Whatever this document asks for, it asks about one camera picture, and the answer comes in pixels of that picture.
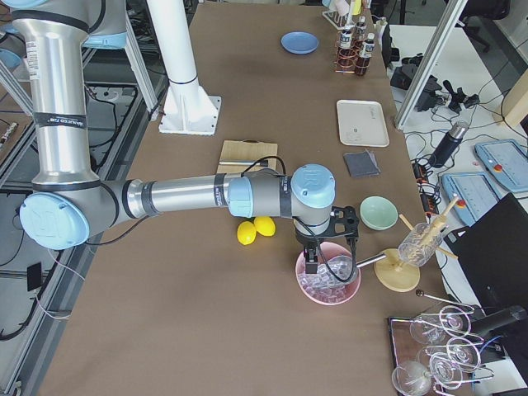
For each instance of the yellow lemon far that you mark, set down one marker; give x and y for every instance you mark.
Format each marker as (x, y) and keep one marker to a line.
(265, 226)

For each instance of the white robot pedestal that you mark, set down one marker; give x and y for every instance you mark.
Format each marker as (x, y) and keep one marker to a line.
(188, 109)

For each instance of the wine glass rack tray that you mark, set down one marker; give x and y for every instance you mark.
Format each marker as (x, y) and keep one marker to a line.
(436, 352)

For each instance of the blue teach pendant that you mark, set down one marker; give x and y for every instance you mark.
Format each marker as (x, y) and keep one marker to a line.
(476, 194)
(506, 161)

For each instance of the wooden cutting board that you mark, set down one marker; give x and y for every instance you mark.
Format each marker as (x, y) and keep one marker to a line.
(244, 150)

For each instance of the blue teach pendant far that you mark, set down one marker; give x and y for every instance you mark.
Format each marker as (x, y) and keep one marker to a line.
(506, 161)

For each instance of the blue plate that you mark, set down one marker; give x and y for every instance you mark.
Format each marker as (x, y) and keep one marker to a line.
(299, 42)

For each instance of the tea bottle back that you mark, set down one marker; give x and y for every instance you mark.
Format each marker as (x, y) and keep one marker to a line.
(360, 31)

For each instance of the tea bottle middle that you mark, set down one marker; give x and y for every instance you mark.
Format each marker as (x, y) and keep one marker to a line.
(345, 43)

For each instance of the black laptop monitor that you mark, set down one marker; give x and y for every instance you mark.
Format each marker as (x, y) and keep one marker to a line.
(493, 254)

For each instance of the steel muddler black tip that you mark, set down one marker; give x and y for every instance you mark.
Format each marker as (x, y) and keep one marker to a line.
(235, 162)

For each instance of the yellow lemon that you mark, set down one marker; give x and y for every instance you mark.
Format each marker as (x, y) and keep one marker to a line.
(246, 233)
(265, 226)

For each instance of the mint green bowl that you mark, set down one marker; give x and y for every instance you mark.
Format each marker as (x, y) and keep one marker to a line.
(378, 213)

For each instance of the wooden cup tree stand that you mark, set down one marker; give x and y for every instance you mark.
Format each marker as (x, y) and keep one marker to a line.
(399, 276)

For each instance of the metal ice scoop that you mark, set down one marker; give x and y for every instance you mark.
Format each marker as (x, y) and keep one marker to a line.
(344, 270)

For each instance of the cream rabbit tray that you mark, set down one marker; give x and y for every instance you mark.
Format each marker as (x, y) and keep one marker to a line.
(361, 123)

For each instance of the black thermos bottle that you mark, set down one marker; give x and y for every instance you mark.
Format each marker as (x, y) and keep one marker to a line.
(449, 143)

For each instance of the yellow lemon near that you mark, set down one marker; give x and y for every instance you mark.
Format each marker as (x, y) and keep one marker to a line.
(246, 233)

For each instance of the copper wire bottle rack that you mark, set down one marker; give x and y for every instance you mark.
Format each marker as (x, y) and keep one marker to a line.
(355, 61)

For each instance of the clear glass tumbler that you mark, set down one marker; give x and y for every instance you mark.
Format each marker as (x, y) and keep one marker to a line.
(420, 245)

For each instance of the aluminium frame post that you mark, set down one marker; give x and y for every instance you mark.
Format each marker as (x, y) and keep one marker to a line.
(447, 23)

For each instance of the tea bottle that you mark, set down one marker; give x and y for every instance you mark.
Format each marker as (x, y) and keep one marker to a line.
(360, 31)
(345, 43)
(364, 55)

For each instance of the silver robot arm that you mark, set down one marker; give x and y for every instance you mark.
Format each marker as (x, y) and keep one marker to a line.
(70, 203)

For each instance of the pink bowl with ice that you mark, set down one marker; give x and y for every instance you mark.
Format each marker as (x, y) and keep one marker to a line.
(323, 287)

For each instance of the grey folded cloth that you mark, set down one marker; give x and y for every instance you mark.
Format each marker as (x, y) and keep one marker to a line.
(361, 164)

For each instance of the blue teach pendant near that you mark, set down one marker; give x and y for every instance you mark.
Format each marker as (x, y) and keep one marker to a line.
(476, 194)

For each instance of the tea bottle front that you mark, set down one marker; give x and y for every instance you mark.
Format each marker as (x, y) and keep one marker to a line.
(364, 55)

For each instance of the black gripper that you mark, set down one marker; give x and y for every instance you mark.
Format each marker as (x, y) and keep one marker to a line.
(305, 239)

